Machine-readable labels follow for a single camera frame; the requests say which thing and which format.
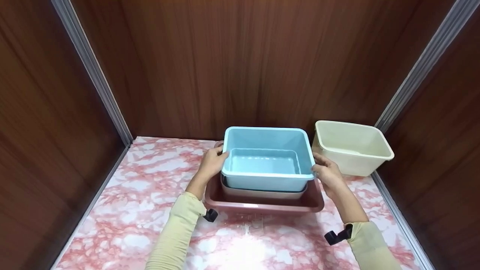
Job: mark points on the person's right hand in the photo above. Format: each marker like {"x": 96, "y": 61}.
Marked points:
{"x": 327, "y": 174}

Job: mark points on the person's left hand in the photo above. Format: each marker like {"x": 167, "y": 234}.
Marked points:
{"x": 211, "y": 164}

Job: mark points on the person's right thumb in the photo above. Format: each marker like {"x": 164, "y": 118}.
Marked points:
{"x": 316, "y": 168}

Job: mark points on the person's left fingers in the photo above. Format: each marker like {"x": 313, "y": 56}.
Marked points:
{"x": 217, "y": 149}

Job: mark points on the person's right fingers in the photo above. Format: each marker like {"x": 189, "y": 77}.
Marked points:
{"x": 318, "y": 157}

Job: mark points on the person's left thumb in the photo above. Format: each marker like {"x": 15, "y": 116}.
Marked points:
{"x": 224, "y": 155}

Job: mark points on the light blue plastic tub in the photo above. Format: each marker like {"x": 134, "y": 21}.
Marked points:
{"x": 267, "y": 160}

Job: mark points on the person's right forearm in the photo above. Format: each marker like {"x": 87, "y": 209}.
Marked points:
{"x": 359, "y": 228}

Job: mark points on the person's left forearm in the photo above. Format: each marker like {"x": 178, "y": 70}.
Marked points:
{"x": 179, "y": 230}

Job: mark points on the cream plastic tub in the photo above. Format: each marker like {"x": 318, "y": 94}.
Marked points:
{"x": 352, "y": 147}

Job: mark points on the white plastic tub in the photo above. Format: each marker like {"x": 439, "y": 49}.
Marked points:
{"x": 262, "y": 193}

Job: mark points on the black wrist band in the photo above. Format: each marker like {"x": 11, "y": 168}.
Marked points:
{"x": 210, "y": 215}
{"x": 338, "y": 235}

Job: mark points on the brown plastic tub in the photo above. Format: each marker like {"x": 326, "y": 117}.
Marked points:
{"x": 262, "y": 205}

